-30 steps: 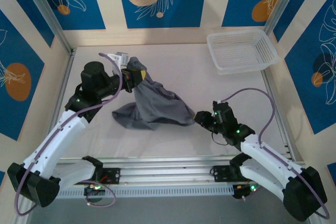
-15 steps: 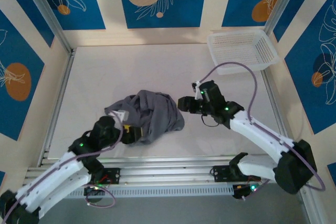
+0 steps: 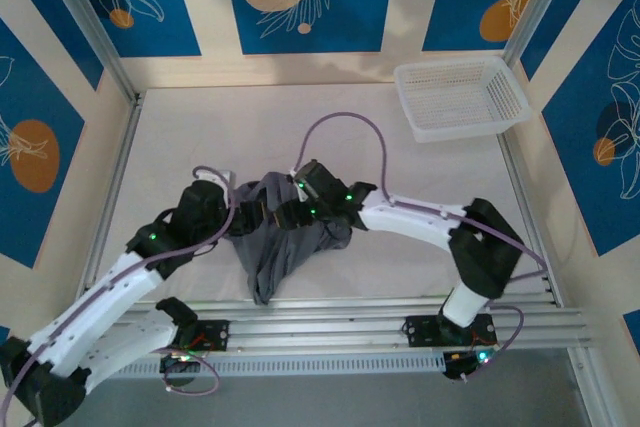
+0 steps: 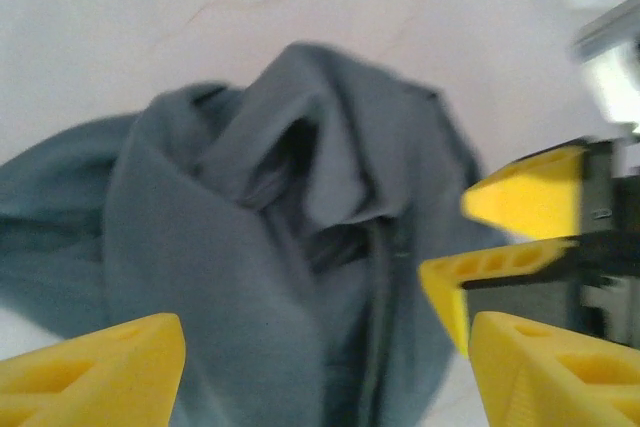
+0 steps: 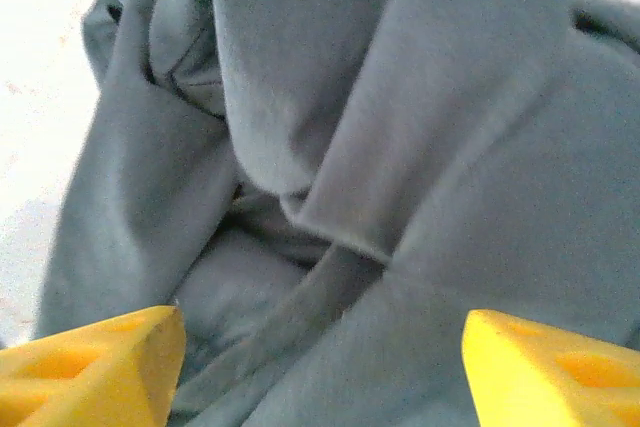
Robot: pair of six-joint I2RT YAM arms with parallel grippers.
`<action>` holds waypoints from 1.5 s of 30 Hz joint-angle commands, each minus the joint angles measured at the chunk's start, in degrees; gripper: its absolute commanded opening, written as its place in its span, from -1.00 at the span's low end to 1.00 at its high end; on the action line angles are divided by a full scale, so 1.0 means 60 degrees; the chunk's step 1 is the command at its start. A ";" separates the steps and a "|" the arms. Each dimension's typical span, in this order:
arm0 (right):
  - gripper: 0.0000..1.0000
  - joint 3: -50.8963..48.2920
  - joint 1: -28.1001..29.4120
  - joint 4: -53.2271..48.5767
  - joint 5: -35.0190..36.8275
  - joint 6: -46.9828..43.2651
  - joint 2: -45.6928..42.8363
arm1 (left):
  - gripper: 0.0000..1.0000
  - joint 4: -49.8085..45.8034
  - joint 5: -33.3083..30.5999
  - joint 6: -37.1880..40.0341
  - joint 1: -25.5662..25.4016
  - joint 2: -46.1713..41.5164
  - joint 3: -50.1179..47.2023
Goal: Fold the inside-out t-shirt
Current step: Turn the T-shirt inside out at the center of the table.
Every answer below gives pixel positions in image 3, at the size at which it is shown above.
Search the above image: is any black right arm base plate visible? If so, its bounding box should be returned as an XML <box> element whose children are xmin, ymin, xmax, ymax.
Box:
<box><xmin>402</xmin><ymin>313</ymin><xmax>499</xmax><ymax>349</ymax></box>

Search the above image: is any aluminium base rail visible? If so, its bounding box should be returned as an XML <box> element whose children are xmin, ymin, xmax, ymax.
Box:
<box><xmin>74</xmin><ymin>295</ymin><xmax>596</xmax><ymax>354</ymax></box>

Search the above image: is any black controller board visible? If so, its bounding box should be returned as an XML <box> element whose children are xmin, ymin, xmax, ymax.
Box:
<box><xmin>159</xmin><ymin>352</ymin><xmax>201</xmax><ymax>388</ymax></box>
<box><xmin>442</xmin><ymin>348</ymin><xmax>501</xmax><ymax>381</ymax></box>

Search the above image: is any grey slotted cable duct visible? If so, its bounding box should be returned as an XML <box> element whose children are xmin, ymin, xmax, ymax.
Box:
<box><xmin>92</xmin><ymin>350</ymin><xmax>446</xmax><ymax>379</ymax></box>

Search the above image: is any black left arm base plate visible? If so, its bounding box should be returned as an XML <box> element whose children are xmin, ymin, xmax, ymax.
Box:
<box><xmin>138</xmin><ymin>317</ymin><xmax>231</xmax><ymax>354</ymax></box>

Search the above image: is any grey t-shirt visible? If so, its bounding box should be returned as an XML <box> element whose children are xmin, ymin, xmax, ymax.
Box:
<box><xmin>227</xmin><ymin>171</ymin><xmax>354</xmax><ymax>306</ymax></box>

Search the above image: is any white perforated plastic basket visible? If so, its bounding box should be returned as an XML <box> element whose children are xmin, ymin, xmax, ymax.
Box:
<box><xmin>393</xmin><ymin>56</ymin><xmax>532</xmax><ymax>144</ymax></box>

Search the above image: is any aluminium frame post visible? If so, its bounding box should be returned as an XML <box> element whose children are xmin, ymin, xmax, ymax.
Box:
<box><xmin>37</xmin><ymin>0</ymin><xmax>146</xmax><ymax>106</ymax></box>
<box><xmin>502</xmin><ymin>0</ymin><xmax>576</xmax><ymax>68</ymax></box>

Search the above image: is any aluminium side rail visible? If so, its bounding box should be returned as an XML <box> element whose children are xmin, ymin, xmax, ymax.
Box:
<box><xmin>499</xmin><ymin>134</ymin><xmax>566</xmax><ymax>306</ymax></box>
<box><xmin>74</xmin><ymin>96</ymin><xmax>144</xmax><ymax>298</ymax></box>

